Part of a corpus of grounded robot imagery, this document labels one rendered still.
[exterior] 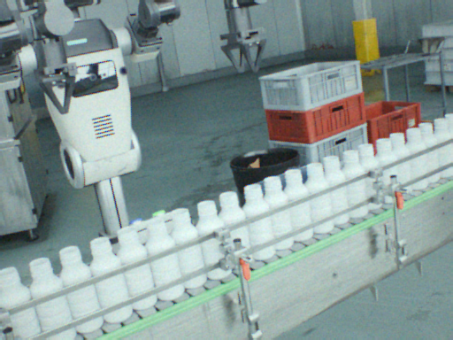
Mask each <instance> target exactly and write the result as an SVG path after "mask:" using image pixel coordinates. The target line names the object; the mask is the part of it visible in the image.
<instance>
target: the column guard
mask: <svg viewBox="0 0 453 340"><path fill-rule="evenodd" d="M352 23H353V31H354V40H355V47H356V56H357V60H360V63H359V64H363V63H366V62H367V61H373V60H376V59H378V58H380V56H379V47H378V37H377V28H376V19H365V20H360V21H352ZM379 73H381V71H380V70H370V69H360V74H361V76H373V75H376V74H379Z"/></svg>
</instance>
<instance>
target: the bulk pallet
mask: <svg viewBox="0 0 453 340"><path fill-rule="evenodd" d="M420 27H421V28H422V30H423V36H422V37H421V38H430V37H436V38H440V37H445V38H446V42H445V44H444V47H443V60H444V75H445V88H447V87H449V93H453V19H452V20H449V21H447V20H444V21H442V22H438V23H433V24H427V25H424V26H420ZM442 44H443V41H442V42H441V45H440V46H439V47H438V49H437V51H436V52H439V51H441V49H442ZM422 61H423V62H424V63H425V68H426V70H425V71H424V73H425V74H426V81H425V82H424V84H425V86H426V92H432V91H435V90H437V89H441V68H440V62H439V56H438V57H434V58H430V59H429V63H428V58H427V59H423V60H422ZM437 86H440V87H437Z"/></svg>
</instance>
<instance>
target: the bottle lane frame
mask: <svg viewBox="0 0 453 340"><path fill-rule="evenodd" d="M399 213H400V223H401V233H402V237H403V238H404V239H405V240H406V243H407V244H406V245H405V254H406V257H407V261H406V262H405V263H404V264H403V268H406V267H408V266H410V265H411V264H413V263H415V262H417V261H418V260H419V259H422V258H424V257H426V256H428V255H429V254H430V253H432V252H434V251H436V250H438V249H440V248H441V247H443V246H445V245H447V244H449V243H451V242H453V180H452V181H449V182H447V183H445V184H441V186H438V187H436V188H435V189H431V190H430V191H428V192H427V193H423V194H421V195H419V196H417V197H413V198H412V199H411V200H409V201H404V203H403V209H402V210H399ZM389 222H390V223H391V236H393V237H395V229H394V219H393V210H392V208H390V209H389V210H384V212H383V213H379V214H374V216H373V217H371V218H369V219H368V220H364V221H362V222H360V223H359V224H357V225H352V227H350V228H346V229H342V231H341V232H339V233H337V234H335V235H333V236H331V235H329V237H326V238H325V239H323V240H317V242H316V243H315V244H312V245H310V246H305V248H302V249H301V250H298V251H292V253H291V254H289V255H287V257H284V258H279V257H277V258H278V259H277V260H275V261H274V262H272V263H269V264H267V263H265V266H264V267H260V268H257V269H251V268H250V279H249V280H248V285H249V289H250V298H251V303H252V308H253V310H254V309H255V310H256V311H257V312H259V313H260V316H259V317H260V320H259V325H260V330H263V335H262V339H260V340H271V339H273V338H275V337H276V336H280V335H282V334H284V333H285V332H287V331H289V330H290V329H292V328H296V327H298V325H300V324H302V323H304V322H306V321H307V320H310V319H312V318H314V317H316V316H317V315H319V314H321V313H323V312H324V311H325V310H329V309H331V308H333V307H334V306H336V305H338V304H340V303H341V302H342V301H344V300H348V299H350V298H351V297H353V296H355V295H356V294H358V293H359V292H361V291H363V290H367V289H368V288H370V287H372V286H373V285H375V284H376V283H377V282H380V281H382V280H383V279H387V278H388V277H390V275H392V274H395V273H397V272H398V271H400V270H402V269H403V268H402V269H397V265H396V263H395V262H394V257H395V255H393V254H392V255H391V253H390V251H387V246H388V245H387V240H388V239H389V237H388V235H386V227H385V224H386V223H389ZM205 289H206V288H205ZM241 291H242V288H241V284H240V279H239V276H237V275H236V278H235V279H233V280H231V281H229V282H221V285H220V286H216V287H215V288H213V289H210V290H208V289H206V291H205V292H204V293H202V294H197V295H196V296H191V295H189V299H188V300H186V301H181V302H179V303H175V302H173V306H171V307H167V308H166V309H164V310H161V311H160V310H158V309H156V310H157V312H156V313H153V314H152V315H150V316H147V317H145V318H143V317H141V316H139V317H138V318H139V320H138V321H136V322H133V323H131V324H129V325H125V324H121V328H119V329H115V330H114V331H112V332H110V333H106V332H105V331H104V332H103V335H102V336H100V337H98V338H96V339H92V340H249V339H248V336H247V333H248V332H249V331H248V327H247V325H246V322H245V323H243V318H242V310H244V307H243V305H240V301H239V296H238V293H239V292H241Z"/></svg>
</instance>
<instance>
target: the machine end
mask: <svg viewBox="0 0 453 340"><path fill-rule="evenodd" d="M30 103H31V98H28V95H27V86H26V83H25V81H24V78H23V77H22V78H21V77H20V85H19V87H17V88H13V89H6V90H2V91H0V236H2V235H7V234H10V233H13V232H15V233H17V232H20V231H24V230H27V231H29V234H30V236H28V237H27V238H26V242H30V243H31V242H33V241H36V240H38V238H39V236H38V235H33V233H32V230H33V228H37V223H38V220H39V219H40V217H42V216H43V215H44V214H45V213H44V212H42V205H43V202H44V199H45V198H47V197H48V196H49V194H46V193H47V186H48V184H49V179H48V176H47V174H48V169H46V166H45V164H44V160H43V157H42V151H41V145H40V142H39V139H38V135H37V134H38V129H37V128H35V121H36V119H37V116H36V115H33V116H31V115H32V111H31V108H30V107H31V104H30Z"/></svg>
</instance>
